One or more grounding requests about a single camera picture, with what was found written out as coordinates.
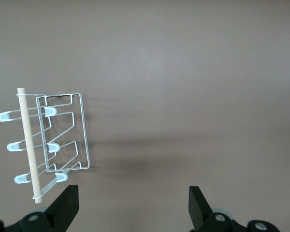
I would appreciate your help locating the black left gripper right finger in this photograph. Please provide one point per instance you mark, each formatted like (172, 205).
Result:
(199, 212)

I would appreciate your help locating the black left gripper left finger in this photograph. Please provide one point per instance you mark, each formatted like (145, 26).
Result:
(60, 212)

